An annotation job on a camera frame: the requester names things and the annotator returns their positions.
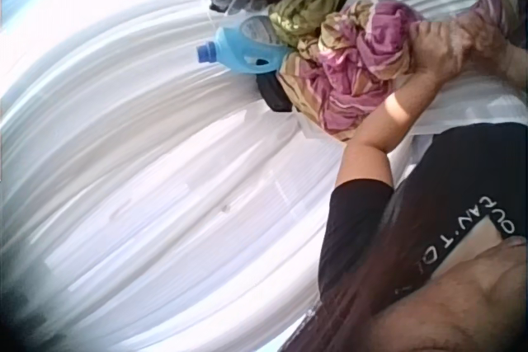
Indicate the black cloth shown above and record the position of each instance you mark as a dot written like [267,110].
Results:
[274,94]

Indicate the person's right hand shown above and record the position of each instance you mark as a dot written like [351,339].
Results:
[488,45]

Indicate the purple striped cloth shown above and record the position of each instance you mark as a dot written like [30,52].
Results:
[363,55]

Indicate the green striped cloth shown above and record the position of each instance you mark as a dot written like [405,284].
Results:
[307,6]

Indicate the blue detergent bottle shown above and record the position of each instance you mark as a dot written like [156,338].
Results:
[235,48]

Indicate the person's left hand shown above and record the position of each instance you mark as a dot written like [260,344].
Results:
[443,59]

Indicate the person's left fingers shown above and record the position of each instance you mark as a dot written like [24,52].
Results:
[433,36]

